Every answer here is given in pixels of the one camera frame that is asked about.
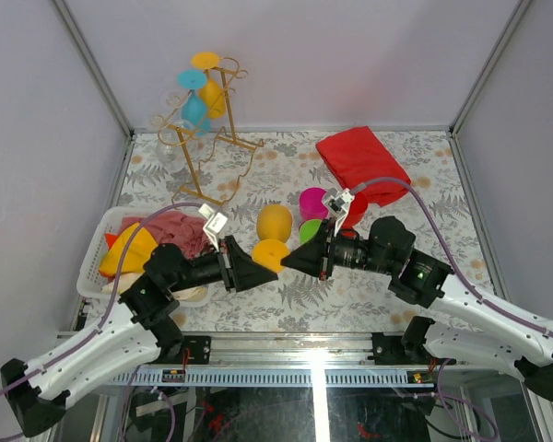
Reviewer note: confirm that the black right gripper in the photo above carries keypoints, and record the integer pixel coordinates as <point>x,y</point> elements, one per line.
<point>312,258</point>

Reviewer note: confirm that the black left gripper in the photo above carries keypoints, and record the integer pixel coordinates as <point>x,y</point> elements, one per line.
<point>240,271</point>

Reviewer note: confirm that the green plastic wine glass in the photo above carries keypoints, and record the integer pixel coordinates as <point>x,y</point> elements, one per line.
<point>309,229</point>

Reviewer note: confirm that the orange plastic wine glass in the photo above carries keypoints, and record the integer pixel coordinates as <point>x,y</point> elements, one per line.
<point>273,228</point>
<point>212,93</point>

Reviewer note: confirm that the magenta plastic wine glass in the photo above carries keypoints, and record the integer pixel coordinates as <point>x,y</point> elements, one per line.
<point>310,204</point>

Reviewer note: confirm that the red plastic wine glass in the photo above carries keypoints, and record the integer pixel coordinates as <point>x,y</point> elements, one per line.
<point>357,210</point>

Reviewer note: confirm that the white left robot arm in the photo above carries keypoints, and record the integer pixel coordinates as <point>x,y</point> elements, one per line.
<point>136,330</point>

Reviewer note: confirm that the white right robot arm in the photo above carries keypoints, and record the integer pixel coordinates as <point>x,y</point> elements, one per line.
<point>421,280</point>

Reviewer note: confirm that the clear wine glass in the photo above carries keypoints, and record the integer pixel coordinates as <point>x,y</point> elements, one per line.
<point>168,122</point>

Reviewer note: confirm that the teal plastic wine glass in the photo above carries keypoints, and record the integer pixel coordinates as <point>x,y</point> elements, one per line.
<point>194,111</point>

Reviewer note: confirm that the cream cloth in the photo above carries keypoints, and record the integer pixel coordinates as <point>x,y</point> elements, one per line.
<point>127,279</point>

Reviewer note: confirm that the pink crumpled cloth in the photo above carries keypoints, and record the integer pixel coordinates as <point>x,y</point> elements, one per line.
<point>184,231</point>

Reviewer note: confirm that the yellow cloth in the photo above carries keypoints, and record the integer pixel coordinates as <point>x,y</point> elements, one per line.
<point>132,247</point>

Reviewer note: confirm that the red folded cloth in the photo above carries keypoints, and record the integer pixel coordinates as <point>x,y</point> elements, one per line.
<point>356,156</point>

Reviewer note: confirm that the white plastic basket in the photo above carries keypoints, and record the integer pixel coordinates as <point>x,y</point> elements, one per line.
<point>114,221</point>

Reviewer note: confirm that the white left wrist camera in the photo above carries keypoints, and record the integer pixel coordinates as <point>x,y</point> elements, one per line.
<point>215,221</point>

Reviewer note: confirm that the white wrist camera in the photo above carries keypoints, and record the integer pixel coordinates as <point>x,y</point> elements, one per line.
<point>338,206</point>
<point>215,221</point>

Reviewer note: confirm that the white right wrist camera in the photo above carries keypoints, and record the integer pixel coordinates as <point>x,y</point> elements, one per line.
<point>338,206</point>

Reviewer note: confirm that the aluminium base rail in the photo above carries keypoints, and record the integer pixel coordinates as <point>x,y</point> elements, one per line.
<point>281,350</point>

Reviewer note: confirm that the grey cable duct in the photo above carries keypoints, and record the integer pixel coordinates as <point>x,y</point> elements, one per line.
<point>298,377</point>

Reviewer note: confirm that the gold wire wine glass rack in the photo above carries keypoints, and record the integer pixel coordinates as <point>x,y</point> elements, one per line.
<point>200,150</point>

